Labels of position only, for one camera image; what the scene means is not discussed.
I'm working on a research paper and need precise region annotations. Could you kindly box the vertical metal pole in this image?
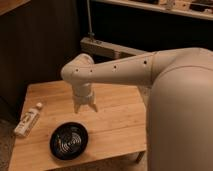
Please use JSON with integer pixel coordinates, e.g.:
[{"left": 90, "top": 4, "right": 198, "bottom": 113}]
[{"left": 86, "top": 0, "right": 95, "bottom": 42}]

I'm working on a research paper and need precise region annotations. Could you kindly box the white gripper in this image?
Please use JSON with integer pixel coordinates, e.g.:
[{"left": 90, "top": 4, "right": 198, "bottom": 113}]
[{"left": 72, "top": 83, "right": 98, "bottom": 114}]

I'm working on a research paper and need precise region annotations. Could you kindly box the black ceramic bowl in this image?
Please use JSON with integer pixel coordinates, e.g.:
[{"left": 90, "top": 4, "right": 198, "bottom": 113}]
[{"left": 49, "top": 122, "right": 88, "bottom": 160}]

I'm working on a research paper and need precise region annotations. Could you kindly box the wooden shelf with items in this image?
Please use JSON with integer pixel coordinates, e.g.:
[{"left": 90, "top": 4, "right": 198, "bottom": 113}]
[{"left": 94, "top": 0, "right": 213, "bottom": 21}]

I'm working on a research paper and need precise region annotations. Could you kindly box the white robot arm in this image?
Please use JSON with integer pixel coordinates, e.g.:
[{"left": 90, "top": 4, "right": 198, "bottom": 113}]
[{"left": 61, "top": 48, "right": 213, "bottom": 171}]

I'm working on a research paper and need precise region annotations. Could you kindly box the grey metal beam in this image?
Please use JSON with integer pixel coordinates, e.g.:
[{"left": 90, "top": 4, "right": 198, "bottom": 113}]
[{"left": 80, "top": 37, "right": 145, "bottom": 59}]

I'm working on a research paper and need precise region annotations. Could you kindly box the wooden side table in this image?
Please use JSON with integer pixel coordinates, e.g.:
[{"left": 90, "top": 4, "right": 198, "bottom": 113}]
[{"left": 9, "top": 81, "right": 146, "bottom": 171}]

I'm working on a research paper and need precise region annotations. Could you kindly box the white plastic bottle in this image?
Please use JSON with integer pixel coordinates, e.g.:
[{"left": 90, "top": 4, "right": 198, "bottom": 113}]
[{"left": 14, "top": 102, "right": 43, "bottom": 137}]

